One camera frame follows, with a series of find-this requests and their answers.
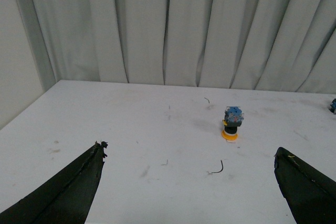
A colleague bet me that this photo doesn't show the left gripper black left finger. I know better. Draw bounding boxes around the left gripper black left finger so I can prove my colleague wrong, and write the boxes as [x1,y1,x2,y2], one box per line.
[1,142,108,223]

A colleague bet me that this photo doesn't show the white pleated curtain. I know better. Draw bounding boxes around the white pleated curtain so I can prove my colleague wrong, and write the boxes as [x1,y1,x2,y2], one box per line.
[17,0,335,93]

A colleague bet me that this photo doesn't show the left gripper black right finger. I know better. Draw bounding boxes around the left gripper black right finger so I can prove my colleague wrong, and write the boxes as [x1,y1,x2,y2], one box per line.
[274,147,335,223]

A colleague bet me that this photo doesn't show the red push button switch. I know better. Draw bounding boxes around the red push button switch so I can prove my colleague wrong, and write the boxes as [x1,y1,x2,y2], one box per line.
[329,99,336,114]

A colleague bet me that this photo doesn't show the yellow push button switch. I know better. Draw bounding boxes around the yellow push button switch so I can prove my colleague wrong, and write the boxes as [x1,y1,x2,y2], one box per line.
[221,106,244,142]

